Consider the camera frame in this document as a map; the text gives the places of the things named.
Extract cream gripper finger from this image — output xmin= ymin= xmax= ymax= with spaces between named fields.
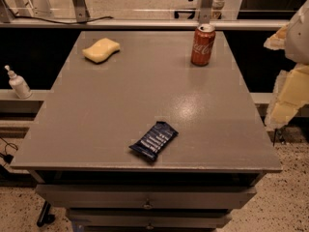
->
xmin=265 ymin=64 xmax=309 ymax=129
xmin=264 ymin=25 xmax=288 ymax=50

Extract yellow sponge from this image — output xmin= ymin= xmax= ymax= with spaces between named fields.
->
xmin=82 ymin=38 xmax=120 ymax=63

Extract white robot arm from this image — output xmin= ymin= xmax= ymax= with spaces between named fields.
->
xmin=264 ymin=1 xmax=309 ymax=131

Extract blue rxbar wrapper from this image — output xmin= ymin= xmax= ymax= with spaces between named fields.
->
xmin=129 ymin=121 xmax=179 ymax=161

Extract red coca-cola can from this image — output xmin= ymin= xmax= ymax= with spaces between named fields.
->
xmin=191 ymin=23 xmax=215 ymax=66

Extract grey lower drawer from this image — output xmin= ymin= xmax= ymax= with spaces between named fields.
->
xmin=67 ymin=209 xmax=231 ymax=229

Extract grey drawer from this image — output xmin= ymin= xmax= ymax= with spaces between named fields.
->
xmin=36 ymin=185 xmax=256 ymax=210
xmin=67 ymin=209 xmax=231 ymax=229

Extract grey upper drawer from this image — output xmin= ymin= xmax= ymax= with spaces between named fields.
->
xmin=36 ymin=185 xmax=256 ymax=210

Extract white pump bottle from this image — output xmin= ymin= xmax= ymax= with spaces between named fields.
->
xmin=5 ymin=65 xmax=32 ymax=99

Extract metal frame post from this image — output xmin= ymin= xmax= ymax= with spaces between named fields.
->
xmin=198 ymin=0 xmax=213 ymax=24

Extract metal frame leg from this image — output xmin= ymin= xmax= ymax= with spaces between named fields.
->
xmin=72 ymin=0 xmax=90 ymax=23

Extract black cable on shelf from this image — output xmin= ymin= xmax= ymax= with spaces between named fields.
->
xmin=9 ymin=7 xmax=114 ymax=25

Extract black floor cable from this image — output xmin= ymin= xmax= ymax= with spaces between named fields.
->
xmin=0 ymin=136 xmax=19 ymax=164

